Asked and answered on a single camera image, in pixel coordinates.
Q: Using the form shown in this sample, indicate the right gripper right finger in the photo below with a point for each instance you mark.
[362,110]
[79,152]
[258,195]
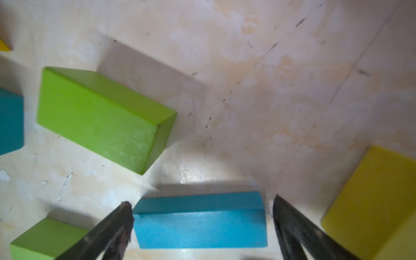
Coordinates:
[296,232]

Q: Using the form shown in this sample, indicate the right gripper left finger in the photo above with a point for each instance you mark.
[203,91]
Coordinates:
[110,237]

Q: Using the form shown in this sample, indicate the teal long block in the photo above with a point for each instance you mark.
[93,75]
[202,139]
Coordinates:
[224,220]

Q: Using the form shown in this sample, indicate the yellow rectangular block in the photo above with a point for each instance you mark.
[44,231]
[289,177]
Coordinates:
[374,215]

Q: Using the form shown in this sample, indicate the yellow triangle block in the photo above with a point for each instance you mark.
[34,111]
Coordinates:
[4,47]

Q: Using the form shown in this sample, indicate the green block centre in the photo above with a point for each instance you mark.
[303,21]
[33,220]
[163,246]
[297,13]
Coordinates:
[46,240]

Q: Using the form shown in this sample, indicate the green block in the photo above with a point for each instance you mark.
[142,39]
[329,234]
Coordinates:
[104,116]
[46,240]

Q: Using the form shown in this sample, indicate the green block upper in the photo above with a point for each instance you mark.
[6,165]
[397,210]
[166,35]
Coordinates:
[104,116]

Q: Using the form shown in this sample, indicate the teal triangle block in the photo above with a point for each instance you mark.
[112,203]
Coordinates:
[12,121]

